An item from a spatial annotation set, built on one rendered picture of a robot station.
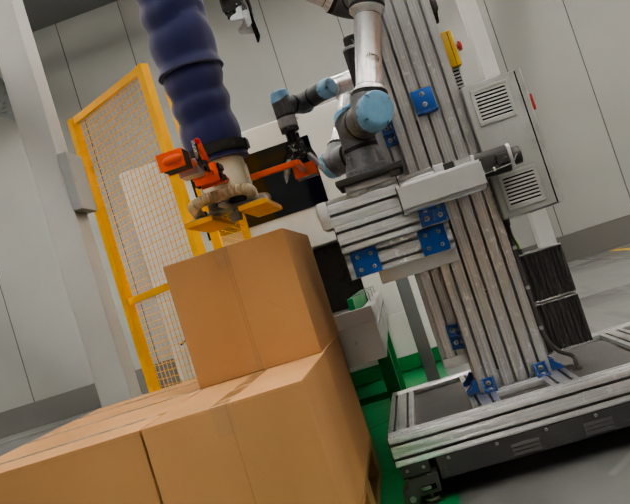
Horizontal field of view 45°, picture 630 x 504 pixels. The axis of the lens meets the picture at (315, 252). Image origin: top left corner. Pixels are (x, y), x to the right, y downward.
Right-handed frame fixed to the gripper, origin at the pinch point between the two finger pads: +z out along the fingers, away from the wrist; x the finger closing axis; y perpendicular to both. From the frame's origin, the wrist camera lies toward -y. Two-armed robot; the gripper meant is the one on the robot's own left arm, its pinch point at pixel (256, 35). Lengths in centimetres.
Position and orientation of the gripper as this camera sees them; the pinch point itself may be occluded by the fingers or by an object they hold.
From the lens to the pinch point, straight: 240.3
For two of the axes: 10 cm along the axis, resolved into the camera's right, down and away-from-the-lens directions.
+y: -9.5, 3.1, 1.1
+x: -1.2, -0.1, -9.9
